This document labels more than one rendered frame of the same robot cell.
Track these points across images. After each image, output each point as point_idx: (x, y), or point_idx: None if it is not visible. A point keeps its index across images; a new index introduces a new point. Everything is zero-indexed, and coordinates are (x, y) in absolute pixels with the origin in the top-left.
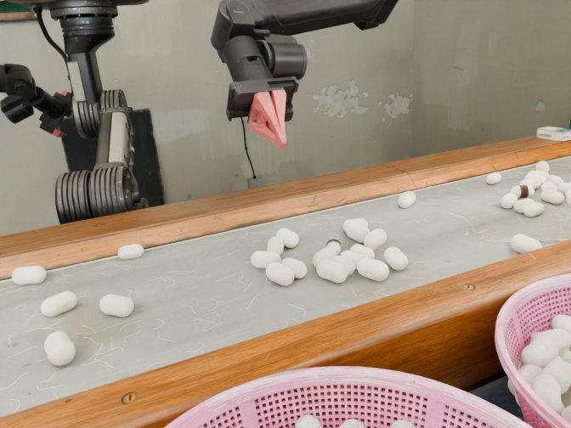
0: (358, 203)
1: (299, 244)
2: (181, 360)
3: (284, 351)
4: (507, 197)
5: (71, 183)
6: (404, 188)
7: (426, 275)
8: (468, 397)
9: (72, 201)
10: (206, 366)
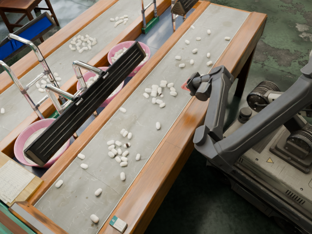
0: (172, 122)
1: (171, 96)
2: (162, 65)
3: (146, 66)
4: (129, 133)
5: (262, 83)
6: (164, 137)
7: (139, 96)
8: None
9: (257, 85)
10: (153, 61)
